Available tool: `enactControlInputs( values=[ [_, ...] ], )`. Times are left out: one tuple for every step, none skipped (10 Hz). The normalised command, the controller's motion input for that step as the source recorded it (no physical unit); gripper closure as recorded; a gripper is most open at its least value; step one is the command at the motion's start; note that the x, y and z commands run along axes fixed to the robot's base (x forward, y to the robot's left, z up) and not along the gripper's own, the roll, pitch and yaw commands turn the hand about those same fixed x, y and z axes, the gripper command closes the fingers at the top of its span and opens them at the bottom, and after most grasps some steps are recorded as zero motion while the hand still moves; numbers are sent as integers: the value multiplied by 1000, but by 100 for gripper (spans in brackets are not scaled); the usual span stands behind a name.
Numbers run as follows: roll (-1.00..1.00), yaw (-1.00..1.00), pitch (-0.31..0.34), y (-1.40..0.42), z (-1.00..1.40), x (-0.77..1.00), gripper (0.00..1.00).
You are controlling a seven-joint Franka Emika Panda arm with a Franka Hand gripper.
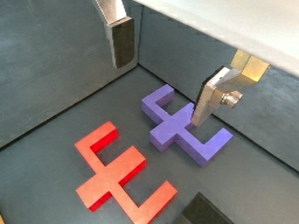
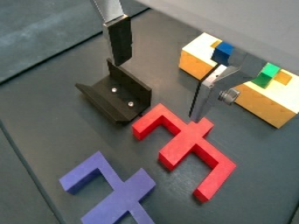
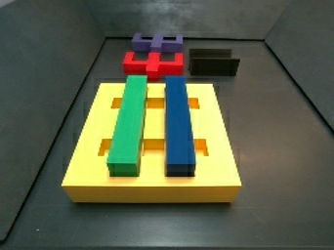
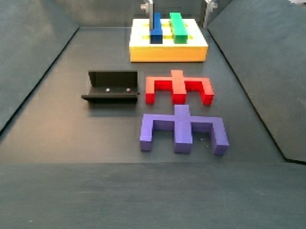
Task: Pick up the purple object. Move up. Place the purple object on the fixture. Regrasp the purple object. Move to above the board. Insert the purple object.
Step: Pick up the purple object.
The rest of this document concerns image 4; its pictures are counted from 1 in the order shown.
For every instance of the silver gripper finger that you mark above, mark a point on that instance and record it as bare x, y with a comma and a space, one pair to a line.
212, 5
148, 6

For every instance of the blue bar block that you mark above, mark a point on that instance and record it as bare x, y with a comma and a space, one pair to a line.
156, 31

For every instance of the green bar block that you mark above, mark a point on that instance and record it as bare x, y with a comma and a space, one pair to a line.
178, 28

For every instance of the yellow slotted board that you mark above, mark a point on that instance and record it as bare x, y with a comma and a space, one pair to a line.
169, 51

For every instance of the purple comb-shaped block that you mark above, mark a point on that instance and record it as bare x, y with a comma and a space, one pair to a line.
184, 124

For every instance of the black angle fixture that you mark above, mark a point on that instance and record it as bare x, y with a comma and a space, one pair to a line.
113, 86

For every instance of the red comb-shaped block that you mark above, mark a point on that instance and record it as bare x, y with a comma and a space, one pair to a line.
180, 84

